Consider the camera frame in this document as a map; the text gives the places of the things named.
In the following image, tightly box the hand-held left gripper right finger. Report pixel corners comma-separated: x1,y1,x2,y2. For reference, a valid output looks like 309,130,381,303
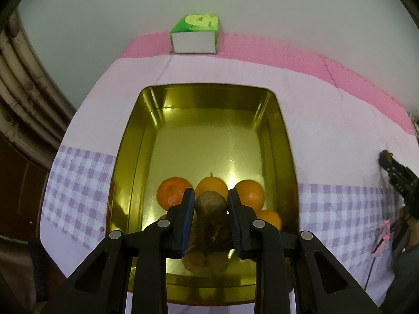
228,189,380,314

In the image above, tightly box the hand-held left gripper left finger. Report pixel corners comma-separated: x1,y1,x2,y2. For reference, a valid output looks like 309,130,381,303
49,188,196,314

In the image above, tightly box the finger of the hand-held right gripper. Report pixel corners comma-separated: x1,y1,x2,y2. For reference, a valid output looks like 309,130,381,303
379,155,419,203

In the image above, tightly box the longan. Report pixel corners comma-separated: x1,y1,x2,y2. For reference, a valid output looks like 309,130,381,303
205,250,229,273
181,247,207,272
194,191,228,220

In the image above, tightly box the orange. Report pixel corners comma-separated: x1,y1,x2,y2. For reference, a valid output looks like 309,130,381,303
195,172,229,200
156,177,194,211
255,209,282,231
234,179,265,211

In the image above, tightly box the maroon tin box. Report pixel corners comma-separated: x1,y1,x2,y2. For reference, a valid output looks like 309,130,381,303
105,84,300,305

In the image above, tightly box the pink tape strip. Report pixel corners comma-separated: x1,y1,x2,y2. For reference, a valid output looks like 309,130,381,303
372,220,391,256

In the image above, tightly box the pink and purple checked cloth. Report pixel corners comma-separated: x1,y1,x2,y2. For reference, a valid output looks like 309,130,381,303
39,31,419,314

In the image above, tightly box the dark wooden furniture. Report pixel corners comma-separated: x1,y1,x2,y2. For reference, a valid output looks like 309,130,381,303
0,134,57,246

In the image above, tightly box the green tissue pack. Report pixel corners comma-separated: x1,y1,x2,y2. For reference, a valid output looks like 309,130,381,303
170,14,225,55

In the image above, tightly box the beige patterned curtain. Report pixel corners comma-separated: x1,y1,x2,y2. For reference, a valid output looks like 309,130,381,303
0,8,78,171

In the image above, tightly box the black cable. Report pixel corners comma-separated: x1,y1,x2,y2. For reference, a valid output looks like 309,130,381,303
364,253,378,290

